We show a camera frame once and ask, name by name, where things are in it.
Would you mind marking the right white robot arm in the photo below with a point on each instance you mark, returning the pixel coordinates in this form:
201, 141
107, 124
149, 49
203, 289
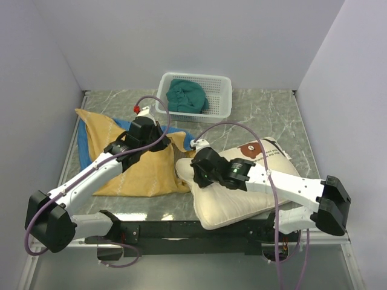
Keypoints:
323, 203

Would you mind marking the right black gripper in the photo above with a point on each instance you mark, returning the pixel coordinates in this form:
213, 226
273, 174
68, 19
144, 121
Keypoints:
202, 182

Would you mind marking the aluminium frame rail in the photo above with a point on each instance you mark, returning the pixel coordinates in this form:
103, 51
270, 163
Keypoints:
318, 237

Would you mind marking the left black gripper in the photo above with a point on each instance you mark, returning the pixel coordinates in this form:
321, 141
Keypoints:
164, 144

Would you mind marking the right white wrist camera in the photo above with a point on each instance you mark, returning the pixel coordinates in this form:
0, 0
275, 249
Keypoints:
199, 144

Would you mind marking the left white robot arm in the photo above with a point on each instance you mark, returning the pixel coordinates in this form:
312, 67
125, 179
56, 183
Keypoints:
51, 217

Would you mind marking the white plastic basket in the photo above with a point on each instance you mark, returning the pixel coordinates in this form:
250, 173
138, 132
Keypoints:
218, 91

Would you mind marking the green cloth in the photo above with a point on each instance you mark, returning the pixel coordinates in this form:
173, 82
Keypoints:
185, 96

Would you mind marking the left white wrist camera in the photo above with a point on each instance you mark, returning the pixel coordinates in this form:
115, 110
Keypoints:
147, 111

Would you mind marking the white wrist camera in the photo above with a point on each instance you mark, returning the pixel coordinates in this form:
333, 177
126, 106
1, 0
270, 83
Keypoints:
199, 144
147, 111

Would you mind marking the black base bar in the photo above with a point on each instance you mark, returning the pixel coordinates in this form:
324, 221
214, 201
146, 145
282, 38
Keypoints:
189, 237

